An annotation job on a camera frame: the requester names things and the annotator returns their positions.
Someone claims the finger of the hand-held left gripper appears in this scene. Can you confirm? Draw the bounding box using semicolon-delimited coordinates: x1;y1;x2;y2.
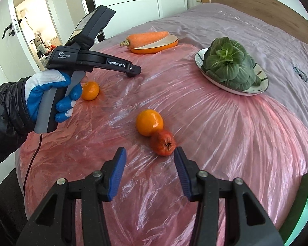
124;65;142;78

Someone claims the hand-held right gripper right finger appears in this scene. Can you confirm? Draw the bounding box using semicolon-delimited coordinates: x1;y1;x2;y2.
174;147;284;246

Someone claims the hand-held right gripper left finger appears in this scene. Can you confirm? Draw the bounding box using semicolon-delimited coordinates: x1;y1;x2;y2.
15;147;127;246

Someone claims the orange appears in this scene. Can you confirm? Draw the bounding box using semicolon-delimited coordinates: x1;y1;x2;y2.
81;81;100;101
136;109;164;137

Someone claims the small red pomegranate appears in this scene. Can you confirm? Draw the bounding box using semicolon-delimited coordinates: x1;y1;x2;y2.
151;130;176;156

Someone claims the green metal tray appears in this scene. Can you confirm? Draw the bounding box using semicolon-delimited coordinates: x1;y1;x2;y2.
284;169;308;246

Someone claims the person's left forearm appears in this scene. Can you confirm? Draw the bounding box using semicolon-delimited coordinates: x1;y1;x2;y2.
0;76;38;168

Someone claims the person's left hand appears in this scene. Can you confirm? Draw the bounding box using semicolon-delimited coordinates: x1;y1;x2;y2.
24;69;83;123

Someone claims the carrot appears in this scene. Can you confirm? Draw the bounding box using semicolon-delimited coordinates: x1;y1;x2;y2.
119;31;169;49

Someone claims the orange oval plate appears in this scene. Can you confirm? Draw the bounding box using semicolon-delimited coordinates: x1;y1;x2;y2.
130;34;179;54

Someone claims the pink plastic sheet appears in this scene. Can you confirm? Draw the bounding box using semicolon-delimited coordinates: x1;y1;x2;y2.
18;26;308;246

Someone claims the white door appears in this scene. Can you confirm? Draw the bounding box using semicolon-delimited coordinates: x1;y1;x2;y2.
0;0;40;82

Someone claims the bok choy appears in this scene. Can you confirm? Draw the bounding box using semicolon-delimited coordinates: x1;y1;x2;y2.
201;37;262;91

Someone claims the white patterned plate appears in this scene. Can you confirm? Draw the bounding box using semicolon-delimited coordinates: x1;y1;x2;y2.
194;47;269;96

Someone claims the black cable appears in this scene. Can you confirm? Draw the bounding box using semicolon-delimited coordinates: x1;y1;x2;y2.
22;133;43;198

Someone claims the small dark strap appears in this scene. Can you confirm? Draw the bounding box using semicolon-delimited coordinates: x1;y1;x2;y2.
293;67;308;82

